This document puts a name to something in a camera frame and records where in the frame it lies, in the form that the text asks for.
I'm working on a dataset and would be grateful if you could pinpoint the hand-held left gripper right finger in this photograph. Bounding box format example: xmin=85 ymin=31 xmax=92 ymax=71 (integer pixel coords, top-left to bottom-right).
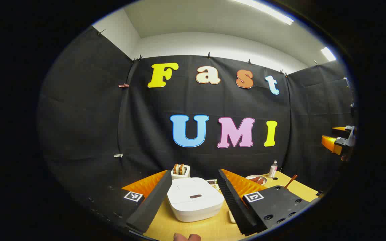
xmin=217 ymin=169 xmax=311 ymax=236

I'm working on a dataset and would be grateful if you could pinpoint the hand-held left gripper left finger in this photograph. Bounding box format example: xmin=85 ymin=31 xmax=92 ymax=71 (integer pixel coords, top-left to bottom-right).
xmin=86 ymin=170 xmax=173 ymax=235

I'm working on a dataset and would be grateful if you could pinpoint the white rice cooker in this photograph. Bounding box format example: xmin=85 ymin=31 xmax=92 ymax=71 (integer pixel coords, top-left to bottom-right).
xmin=167 ymin=177 xmax=225 ymax=222

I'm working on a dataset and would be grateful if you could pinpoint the brown wooden spoon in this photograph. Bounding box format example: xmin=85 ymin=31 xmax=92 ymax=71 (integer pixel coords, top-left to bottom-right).
xmin=284 ymin=174 xmax=298 ymax=189

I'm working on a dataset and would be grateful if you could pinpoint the white oval plate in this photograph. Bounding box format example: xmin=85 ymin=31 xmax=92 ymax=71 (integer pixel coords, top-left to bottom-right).
xmin=246 ymin=175 xmax=268 ymax=186

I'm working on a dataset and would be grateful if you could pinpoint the white toaster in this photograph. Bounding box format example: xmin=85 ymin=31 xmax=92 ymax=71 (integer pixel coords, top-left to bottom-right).
xmin=171 ymin=164 xmax=191 ymax=179

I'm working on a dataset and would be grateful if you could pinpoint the long ceiling light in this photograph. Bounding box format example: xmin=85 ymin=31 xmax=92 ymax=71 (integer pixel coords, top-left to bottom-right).
xmin=233 ymin=0 xmax=294 ymax=25
xmin=321 ymin=47 xmax=336 ymax=62

